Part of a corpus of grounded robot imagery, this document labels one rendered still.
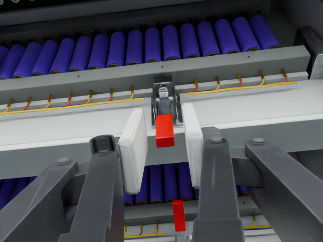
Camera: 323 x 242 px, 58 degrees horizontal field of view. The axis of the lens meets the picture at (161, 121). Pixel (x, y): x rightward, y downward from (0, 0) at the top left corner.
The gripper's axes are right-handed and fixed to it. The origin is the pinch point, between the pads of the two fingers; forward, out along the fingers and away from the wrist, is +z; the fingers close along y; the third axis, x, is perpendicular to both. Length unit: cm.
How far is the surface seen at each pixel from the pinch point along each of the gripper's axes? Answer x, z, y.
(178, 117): -0.9, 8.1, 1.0
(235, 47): 4.2, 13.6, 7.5
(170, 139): -0.3, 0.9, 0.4
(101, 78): 3.0, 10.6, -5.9
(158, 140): -0.2, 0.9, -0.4
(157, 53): 4.5, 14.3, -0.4
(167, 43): 5.3, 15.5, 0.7
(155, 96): 1.2, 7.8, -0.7
